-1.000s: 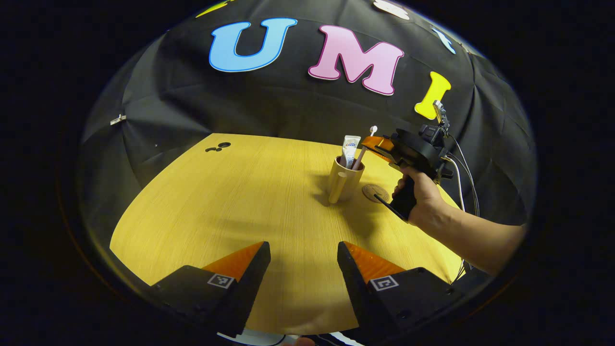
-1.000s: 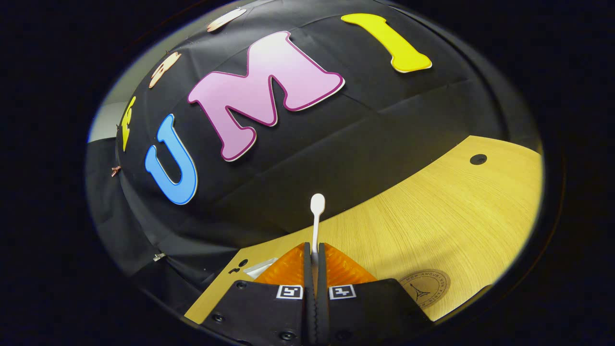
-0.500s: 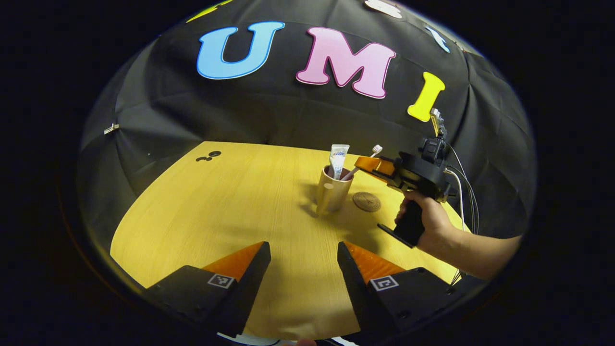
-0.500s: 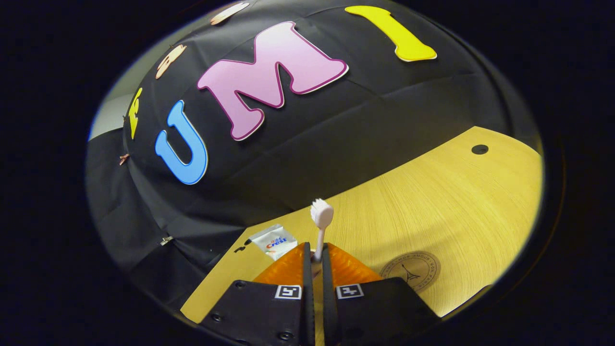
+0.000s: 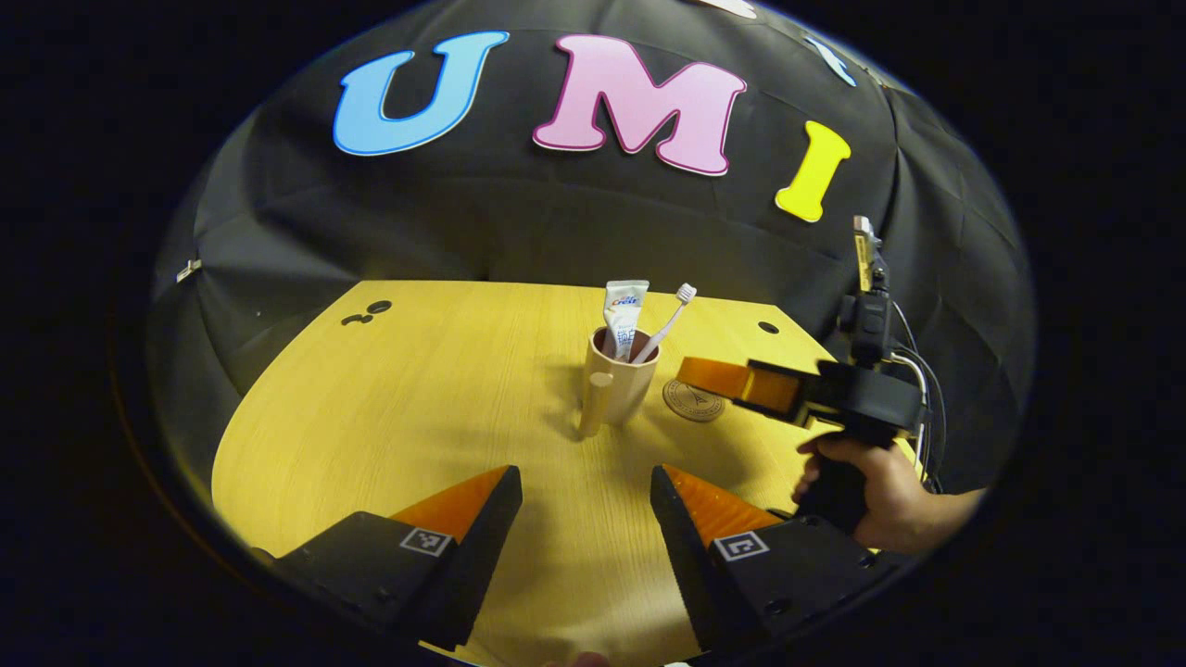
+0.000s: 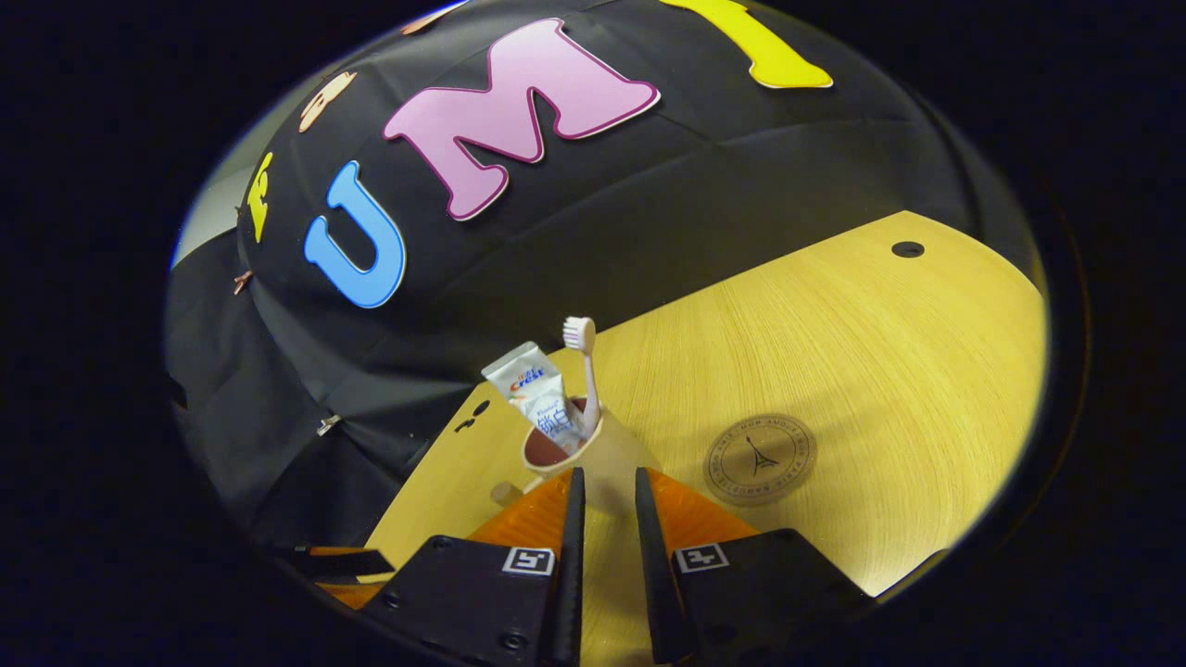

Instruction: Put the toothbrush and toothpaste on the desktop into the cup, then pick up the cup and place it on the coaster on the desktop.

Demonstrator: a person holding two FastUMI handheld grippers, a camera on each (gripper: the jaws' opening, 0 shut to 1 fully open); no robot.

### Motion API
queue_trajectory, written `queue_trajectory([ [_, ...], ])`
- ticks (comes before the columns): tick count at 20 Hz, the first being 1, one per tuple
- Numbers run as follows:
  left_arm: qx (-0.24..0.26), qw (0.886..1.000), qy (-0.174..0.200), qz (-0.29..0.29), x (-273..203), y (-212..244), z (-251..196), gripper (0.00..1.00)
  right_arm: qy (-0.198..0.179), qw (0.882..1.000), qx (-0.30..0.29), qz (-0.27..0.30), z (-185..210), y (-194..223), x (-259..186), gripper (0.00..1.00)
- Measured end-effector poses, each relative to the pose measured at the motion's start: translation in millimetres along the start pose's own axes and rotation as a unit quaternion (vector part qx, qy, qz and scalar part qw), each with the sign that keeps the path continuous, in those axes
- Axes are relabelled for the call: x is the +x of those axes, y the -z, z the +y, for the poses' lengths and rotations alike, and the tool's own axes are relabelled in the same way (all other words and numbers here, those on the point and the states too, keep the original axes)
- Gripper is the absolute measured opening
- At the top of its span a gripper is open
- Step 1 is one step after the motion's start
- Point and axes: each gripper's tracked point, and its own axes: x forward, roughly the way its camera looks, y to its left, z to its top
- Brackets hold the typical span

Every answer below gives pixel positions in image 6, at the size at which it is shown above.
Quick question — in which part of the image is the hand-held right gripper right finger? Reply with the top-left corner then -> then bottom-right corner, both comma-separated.
634,467 -> 872,667

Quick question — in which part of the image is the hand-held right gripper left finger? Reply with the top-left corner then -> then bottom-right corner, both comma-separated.
357,467 -> 587,667

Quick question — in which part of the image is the beige cup with handle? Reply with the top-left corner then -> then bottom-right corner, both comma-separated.
489,398 -> 663,520

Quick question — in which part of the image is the round brown coaster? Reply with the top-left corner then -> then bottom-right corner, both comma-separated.
702,413 -> 818,507

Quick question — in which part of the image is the white toothpaste tube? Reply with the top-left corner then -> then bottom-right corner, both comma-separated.
481,341 -> 587,455

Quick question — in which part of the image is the white toothbrush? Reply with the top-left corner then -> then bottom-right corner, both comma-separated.
562,316 -> 603,436

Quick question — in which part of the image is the wooden desktop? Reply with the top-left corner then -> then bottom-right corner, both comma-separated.
366,210 -> 1050,667

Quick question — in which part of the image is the black backdrop cloth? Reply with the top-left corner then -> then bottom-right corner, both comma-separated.
167,0 -> 1039,557

